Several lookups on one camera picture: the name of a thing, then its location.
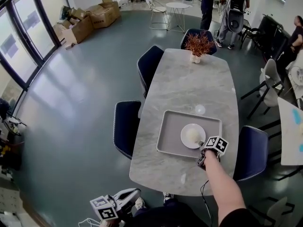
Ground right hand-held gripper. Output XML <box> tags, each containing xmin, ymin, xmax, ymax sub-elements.
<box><xmin>197</xmin><ymin>135</ymin><xmax>229</xmax><ymax>169</ymax></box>

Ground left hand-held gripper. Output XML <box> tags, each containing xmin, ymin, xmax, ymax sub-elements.
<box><xmin>89</xmin><ymin>188</ymin><xmax>142</xmax><ymax>222</ymax></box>

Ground white round bun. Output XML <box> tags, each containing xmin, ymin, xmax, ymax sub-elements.
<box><xmin>186</xmin><ymin>128</ymin><xmax>200</xmax><ymax>143</ymax></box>

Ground white plate of food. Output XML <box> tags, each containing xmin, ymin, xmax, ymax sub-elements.
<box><xmin>180</xmin><ymin>123</ymin><xmax>206</xmax><ymax>149</ymax></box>

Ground person's right forearm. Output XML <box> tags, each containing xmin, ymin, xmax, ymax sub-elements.
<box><xmin>203</xmin><ymin>149</ymin><xmax>247</xmax><ymax>226</ymax></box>

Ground person's left white shoe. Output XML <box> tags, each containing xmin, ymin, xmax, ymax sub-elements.
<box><xmin>134</xmin><ymin>196</ymin><xmax>146</xmax><ymax>210</ymax></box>

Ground grey rectangular tray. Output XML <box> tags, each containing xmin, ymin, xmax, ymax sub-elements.
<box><xmin>156</xmin><ymin>109</ymin><xmax>223</xmax><ymax>159</ymax></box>

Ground person's dark trousers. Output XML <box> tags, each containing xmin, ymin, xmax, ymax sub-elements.
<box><xmin>131</xmin><ymin>199</ymin><xmax>210</xmax><ymax>227</ymax></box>

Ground dark blue dining chair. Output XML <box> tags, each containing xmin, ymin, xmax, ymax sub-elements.
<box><xmin>113</xmin><ymin>100</ymin><xmax>142</xmax><ymax>160</ymax></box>
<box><xmin>180</xmin><ymin>28</ymin><xmax>218</xmax><ymax>56</ymax></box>
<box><xmin>233</xmin><ymin>125</ymin><xmax>269</xmax><ymax>182</ymax></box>
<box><xmin>136</xmin><ymin>45</ymin><xmax>165</xmax><ymax>99</ymax></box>

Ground grey marble table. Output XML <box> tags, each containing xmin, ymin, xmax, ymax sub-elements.
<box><xmin>129</xmin><ymin>48</ymin><xmax>240</xmax><ymax>197</ymax></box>

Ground person's black sleeve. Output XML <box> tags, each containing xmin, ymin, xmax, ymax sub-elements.
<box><xmin>217</xmin><ymin>208</ymin><xmax>261</xmax><ymax>227</ymax></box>

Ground white plant pot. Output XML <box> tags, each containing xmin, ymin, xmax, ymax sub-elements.
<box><xmin>189</xmin><ymin>52</ymin><xmax>202</xmax><ymax>64</ymax></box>

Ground white rectangular table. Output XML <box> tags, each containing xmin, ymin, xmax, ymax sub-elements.
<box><xmin>277</xmin><ymin>97</ymin><xmax>303</xmax><ymax>166</ymax></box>

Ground white chair with black legs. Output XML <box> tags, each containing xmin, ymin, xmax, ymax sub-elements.
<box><xmin>241</xmin><ymin>58</ymin><xmax>285</xmax><ymax>120</ymax></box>
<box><xmin>248</xmin><ymin>196</ymin><xmax>295</xmax><ymax>227</ymax></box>

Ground orange plant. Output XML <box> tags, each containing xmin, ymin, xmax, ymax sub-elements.
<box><xmin>184</xmin><ymin>31</ymin><xmax>215</xmax><ymax>56</ymax></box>

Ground white fan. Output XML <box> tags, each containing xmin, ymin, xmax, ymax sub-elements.
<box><xmin>289</xmin><ymin>65</ymin><xmax>303</xmax><ymax>87</ymax></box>

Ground black metal chair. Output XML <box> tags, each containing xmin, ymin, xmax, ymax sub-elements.
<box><xmin>239</xmin><ymin>24</ymin><xmax>266</xmax><ymax>50</ymax></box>

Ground black cabinet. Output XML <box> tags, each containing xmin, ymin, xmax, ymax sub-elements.
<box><xmin>257</xmin><ymin>13</ymin><xmax>292</xmax><ymax>61</ymax></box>

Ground dark equipment heap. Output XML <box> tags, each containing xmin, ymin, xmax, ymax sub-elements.
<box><xmin>0</xmin><ymin>98</ymin><xmax>27</xmax><ymax>175</ymax></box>

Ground white round side table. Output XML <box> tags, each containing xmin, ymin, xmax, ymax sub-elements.
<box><xmin>165</xmin><ymin>2</ymin><xmax>190</xmax><ymax>33</ymax></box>

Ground pile of cardboard boxes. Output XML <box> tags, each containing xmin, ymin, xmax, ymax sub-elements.
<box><xmin>53</xmin><ymin>0</ymin><xmax>122</xmax><ymax>50</ymax></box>

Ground black framed glass doors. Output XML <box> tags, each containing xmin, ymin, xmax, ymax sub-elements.
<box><xmin>0</xmin><ymin>0</ymin><xmax>64</xmax><ymax>93</ymax></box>

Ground thin white cable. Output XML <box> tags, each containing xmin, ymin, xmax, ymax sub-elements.
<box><xmin>78</xmin><ymin>218</ymin><xmax>103</xmax><ymax>227</ymax></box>

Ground thin black cable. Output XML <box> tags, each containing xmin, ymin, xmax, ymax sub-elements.
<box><xmin>200</xmin><ymin>180</ymin><xmax>214</xmax><ymax>227</ymax></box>

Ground white wire chair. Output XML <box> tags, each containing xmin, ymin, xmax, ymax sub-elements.
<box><xmin>145</xmin><ymin>0</ymin><xmax>170</xmax><ymax>31</ymax></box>

